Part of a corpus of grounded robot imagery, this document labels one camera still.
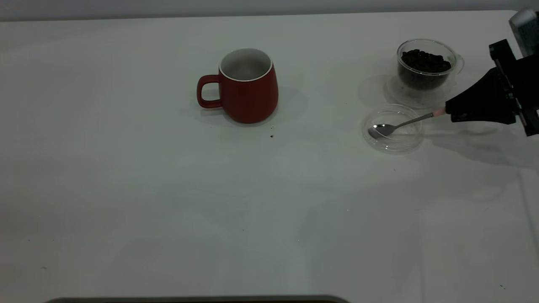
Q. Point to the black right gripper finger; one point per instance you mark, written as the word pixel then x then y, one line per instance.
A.
pixel 484 118
pixel 484 94

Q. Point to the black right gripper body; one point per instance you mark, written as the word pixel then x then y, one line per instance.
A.
pixel 524 84

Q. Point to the red ceramic mug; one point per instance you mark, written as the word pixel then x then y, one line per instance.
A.
pixel 248 99

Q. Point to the clear glass cup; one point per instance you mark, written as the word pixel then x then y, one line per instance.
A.
pixel 444 84

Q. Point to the coffee bean pile in glass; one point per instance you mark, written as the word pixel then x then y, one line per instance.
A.
pixel 425 63

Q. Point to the clear plastic lid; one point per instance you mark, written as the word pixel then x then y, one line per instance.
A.
pixel 393 143

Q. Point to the clear glass saucer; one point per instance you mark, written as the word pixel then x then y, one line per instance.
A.
pixel 417 100

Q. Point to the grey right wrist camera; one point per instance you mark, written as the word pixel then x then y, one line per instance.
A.
pixel 528 29

